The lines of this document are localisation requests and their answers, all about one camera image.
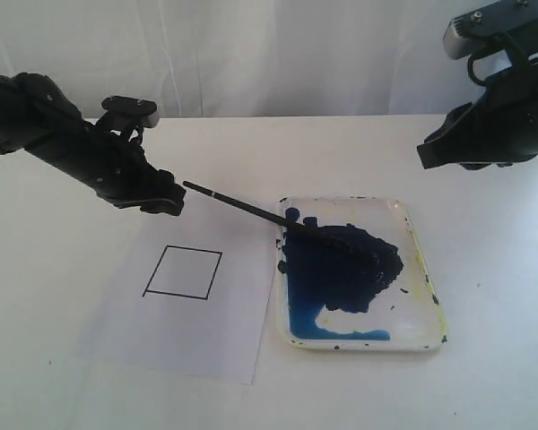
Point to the black paintbrush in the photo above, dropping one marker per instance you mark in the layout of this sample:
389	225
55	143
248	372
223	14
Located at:
314	235

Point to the white curtain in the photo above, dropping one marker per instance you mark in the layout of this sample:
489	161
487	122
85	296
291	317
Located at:
242	58

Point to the white paper with square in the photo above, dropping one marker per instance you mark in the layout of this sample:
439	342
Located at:
190	296

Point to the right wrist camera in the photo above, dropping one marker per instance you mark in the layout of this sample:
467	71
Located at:
469	32

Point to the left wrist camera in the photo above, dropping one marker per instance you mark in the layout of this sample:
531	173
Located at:
122	111

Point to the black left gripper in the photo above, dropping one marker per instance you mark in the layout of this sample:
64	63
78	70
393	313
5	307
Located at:
110	162

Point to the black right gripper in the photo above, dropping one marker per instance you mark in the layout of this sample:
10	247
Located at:
500	128

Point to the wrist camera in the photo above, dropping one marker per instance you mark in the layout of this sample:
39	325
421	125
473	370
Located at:
122	111
469	32

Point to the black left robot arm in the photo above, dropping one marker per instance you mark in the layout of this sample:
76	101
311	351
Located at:
18	128

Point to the white paint tray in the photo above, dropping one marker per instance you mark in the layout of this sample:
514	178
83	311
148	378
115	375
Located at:
329	300

